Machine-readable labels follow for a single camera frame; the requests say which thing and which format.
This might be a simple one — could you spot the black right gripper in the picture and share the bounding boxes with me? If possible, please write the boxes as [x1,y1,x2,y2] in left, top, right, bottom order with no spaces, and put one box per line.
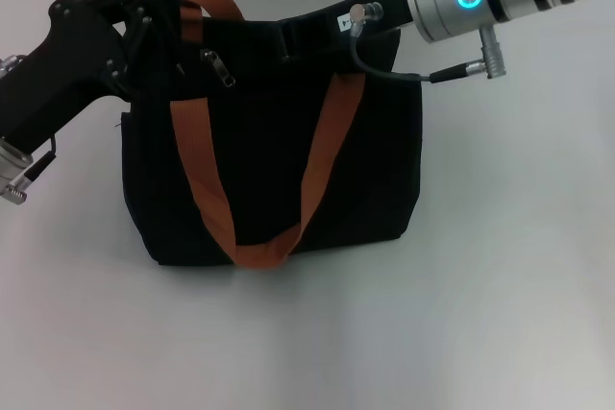
[278,0,415,63]

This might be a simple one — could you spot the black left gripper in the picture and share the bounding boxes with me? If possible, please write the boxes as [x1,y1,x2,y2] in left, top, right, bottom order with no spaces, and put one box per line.
[0,0,182,156]

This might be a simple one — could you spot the long silver zipper pull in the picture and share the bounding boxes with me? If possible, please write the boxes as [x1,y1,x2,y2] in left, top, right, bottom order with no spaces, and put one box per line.
[200,48,237,89]

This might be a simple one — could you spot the black food bag orange handles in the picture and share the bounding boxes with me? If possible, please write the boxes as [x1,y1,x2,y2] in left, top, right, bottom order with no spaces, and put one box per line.
[119,0,425,271]

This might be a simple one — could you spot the right gripper cable with connector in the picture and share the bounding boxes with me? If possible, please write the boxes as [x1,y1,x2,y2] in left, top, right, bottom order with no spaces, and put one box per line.
[348,1,508,84]

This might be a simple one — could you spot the gripper cable with connector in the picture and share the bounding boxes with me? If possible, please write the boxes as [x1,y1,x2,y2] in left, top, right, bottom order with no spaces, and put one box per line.
[0,54,59,205]
[348,1,508,84]

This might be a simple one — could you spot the left gripper cable with connector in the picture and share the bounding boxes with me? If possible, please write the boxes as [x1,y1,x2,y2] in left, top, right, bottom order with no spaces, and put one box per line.
[0,54,59,205]

